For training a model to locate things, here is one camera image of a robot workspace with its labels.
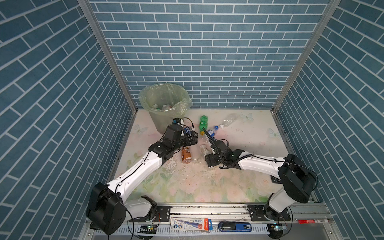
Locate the frosted clear bottle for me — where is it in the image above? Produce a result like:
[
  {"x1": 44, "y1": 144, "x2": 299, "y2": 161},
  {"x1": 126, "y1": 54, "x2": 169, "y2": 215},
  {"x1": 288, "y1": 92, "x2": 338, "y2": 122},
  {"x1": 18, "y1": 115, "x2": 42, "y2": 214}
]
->
[{"x1": 191, "y1": 148, "x2": 201, "y2": 164}]

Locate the orange brown drink bottle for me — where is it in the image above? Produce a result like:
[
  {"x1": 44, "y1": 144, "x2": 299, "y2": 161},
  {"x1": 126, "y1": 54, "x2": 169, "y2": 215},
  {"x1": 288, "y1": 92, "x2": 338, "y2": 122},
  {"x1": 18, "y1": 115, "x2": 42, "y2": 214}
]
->
[{"x1": 182, "y1": 147, "x2": 192, "y2": 164}]

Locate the small blue label bottle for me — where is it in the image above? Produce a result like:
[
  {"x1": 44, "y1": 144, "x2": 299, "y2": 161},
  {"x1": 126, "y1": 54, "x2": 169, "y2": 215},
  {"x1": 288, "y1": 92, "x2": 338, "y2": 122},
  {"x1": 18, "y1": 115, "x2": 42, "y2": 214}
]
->
[{"x1": 203, "y1": 126, "x2": 219, "y2": 143}]

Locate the clear ribbed crushed bottle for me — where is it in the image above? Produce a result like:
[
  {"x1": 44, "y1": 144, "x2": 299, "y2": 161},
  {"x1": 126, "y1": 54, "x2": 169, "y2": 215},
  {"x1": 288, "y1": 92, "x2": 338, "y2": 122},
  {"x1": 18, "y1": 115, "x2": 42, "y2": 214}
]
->
[{"x1": 219, "y1": 114, "x2": 238, "y2": 129}]

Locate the clear green label bottle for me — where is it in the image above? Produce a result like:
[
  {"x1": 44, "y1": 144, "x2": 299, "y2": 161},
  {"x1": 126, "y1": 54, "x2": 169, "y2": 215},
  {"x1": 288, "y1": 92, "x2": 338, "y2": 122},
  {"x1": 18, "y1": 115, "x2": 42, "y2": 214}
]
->
[{"x1": 200, "y1": 144, "x2": 211, "y2": 157}]

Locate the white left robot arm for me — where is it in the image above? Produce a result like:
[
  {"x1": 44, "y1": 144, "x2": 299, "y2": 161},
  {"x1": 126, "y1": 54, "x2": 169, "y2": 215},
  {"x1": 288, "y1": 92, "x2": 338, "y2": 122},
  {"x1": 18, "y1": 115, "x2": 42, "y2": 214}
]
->
[{"x1": 86, "y1": 124, "x2": 199, "y2": 236}]

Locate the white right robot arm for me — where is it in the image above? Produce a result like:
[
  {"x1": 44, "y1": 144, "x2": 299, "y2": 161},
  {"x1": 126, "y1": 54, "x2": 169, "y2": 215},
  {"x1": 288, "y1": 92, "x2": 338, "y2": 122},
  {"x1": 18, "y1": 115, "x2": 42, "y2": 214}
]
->
[{"x1": 205, "y1": 131, "x2": 319, "y2": 221}]

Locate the green lined trash bin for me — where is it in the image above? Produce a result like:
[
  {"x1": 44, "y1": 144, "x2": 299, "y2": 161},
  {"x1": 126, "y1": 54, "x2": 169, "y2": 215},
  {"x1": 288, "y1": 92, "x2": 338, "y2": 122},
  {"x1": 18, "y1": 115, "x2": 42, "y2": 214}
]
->
[{"x1": 139, "y1": 83, "x2": 192, "y2": 134}]

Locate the green plastic bottle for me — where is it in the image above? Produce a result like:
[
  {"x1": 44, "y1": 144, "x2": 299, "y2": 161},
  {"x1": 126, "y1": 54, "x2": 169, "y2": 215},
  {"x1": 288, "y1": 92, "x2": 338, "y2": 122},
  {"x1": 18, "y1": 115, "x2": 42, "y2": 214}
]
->
[{"x1": 199, "y1": 115, "x2": 208, "y2": 136}]

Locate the black calculator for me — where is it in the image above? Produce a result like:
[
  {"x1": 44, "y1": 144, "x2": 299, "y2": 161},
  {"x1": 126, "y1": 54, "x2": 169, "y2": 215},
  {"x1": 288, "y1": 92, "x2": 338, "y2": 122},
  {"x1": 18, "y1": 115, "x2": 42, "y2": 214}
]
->
[{"x1": 271, "y1": 176, "x2": 282, "y2": 184}]

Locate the blue black device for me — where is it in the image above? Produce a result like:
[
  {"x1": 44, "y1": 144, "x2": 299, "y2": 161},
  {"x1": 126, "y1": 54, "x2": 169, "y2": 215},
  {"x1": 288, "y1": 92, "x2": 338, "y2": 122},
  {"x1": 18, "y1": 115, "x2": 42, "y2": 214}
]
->
[{"x1": 218, "y1": 222, "x2": 252, "y2": 233}]

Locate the red marker pen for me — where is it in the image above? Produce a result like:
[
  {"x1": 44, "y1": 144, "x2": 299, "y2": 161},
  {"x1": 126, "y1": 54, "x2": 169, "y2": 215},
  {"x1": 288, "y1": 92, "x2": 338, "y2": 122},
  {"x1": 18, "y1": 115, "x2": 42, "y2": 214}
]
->
[{"x1": 298, "y1": 219, "x2": 329, "y2": 224}]

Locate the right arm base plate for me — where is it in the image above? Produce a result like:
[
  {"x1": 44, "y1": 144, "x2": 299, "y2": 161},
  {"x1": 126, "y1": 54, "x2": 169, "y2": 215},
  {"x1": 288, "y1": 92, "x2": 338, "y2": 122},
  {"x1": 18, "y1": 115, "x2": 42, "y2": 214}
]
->
[{"x1": 246, "y1": 205, "x2": 292, "y2": 222}]

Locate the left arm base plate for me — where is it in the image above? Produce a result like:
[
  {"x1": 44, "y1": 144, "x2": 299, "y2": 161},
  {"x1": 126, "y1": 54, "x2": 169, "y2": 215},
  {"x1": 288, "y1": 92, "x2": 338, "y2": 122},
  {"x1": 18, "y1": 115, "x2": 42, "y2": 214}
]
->
[{"x1": 134, "y1": 206, "x2": 171, "y2": 223}]

